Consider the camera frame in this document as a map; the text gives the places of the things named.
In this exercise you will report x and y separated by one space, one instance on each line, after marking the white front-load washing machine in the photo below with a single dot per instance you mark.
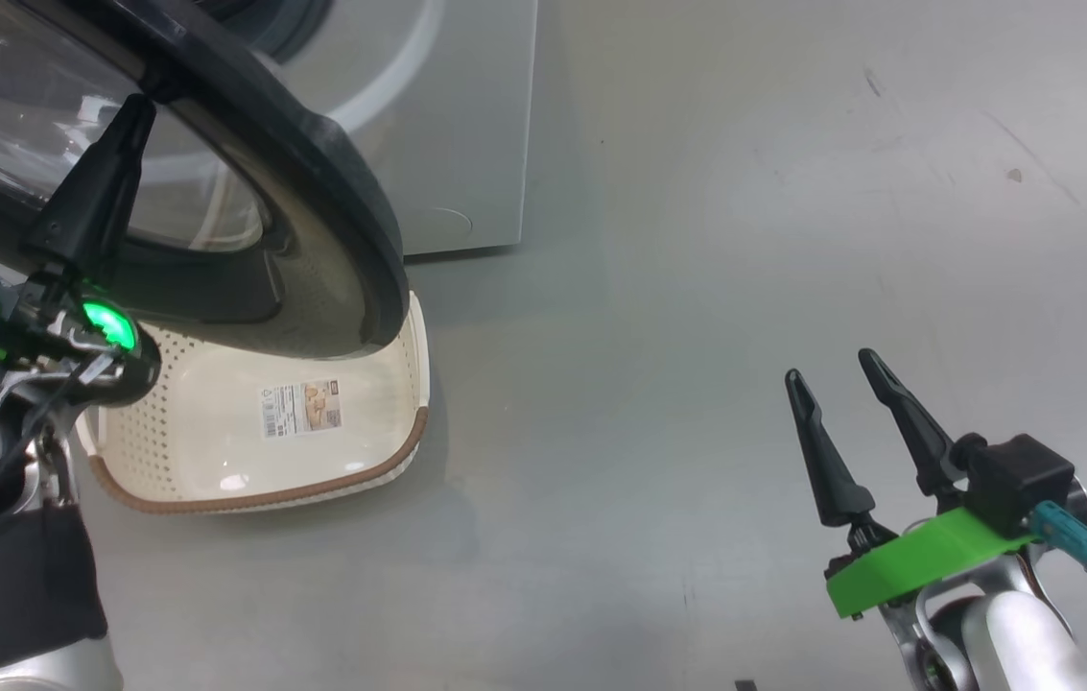
466 125

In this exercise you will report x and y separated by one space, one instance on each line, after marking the washing machine door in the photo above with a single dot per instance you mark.
332 173

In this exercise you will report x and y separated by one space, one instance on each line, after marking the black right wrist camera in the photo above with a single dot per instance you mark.
1018 480

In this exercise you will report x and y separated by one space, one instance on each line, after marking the round drain filter cover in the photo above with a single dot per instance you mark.
447 221

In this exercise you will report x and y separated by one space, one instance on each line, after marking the paper basket product label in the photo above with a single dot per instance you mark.
301 408

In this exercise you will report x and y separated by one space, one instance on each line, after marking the grey rubber door gasket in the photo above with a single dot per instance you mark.
284 24

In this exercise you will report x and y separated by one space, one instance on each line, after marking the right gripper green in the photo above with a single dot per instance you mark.
908 561

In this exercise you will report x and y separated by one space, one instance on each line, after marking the cream perforated laundry basket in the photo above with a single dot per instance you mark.
217 451

